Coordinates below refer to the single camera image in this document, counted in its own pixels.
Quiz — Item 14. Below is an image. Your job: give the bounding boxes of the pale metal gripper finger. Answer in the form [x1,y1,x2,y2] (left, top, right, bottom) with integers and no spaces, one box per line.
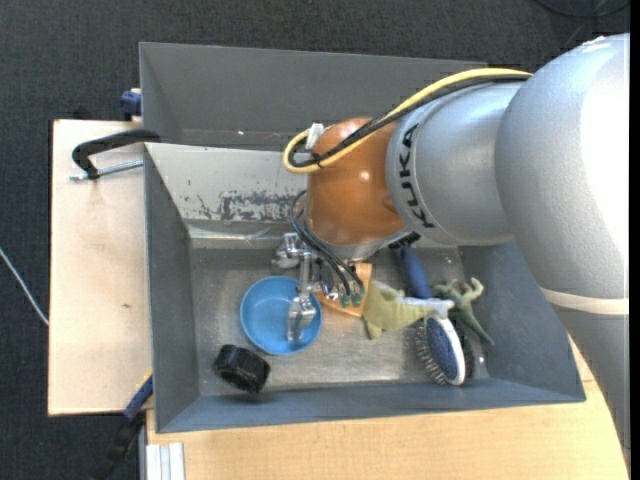
[300,297,318,335]
[285,299,303,343]

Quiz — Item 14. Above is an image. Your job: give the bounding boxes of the blue bowl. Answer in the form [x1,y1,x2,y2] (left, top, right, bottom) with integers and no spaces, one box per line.
[239,275,324,357]

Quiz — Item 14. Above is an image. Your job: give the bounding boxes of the orange-brown flat piece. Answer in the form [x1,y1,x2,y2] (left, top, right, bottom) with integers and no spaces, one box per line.
[318,262,375,319]

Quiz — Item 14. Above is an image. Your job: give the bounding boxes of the yellow-green cloth toy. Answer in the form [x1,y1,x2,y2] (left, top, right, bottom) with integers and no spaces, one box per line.
[361,280,455,342]

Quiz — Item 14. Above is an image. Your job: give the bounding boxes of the blue and white hairbrush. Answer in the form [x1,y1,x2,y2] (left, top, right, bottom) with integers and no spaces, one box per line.
[398,244,468,387]

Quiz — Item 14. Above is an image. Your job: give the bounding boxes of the green toy dinosaur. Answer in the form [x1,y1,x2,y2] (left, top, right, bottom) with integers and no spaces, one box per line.
[431,277,496,347]

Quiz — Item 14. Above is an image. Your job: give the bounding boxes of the grey metal bin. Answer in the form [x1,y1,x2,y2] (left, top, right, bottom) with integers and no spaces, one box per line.
[138,41,587,434]

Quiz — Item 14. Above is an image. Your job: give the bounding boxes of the pale wood flat board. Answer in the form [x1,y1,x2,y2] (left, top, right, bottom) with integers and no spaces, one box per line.
[47,119,154,417]

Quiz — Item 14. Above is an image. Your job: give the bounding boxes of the black ring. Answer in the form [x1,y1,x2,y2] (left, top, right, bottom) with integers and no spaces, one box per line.
[211,344,272,395]

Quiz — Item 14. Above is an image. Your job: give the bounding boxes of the black cylinder on white bracket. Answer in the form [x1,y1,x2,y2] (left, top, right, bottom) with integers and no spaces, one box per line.
[388,232,422,251]

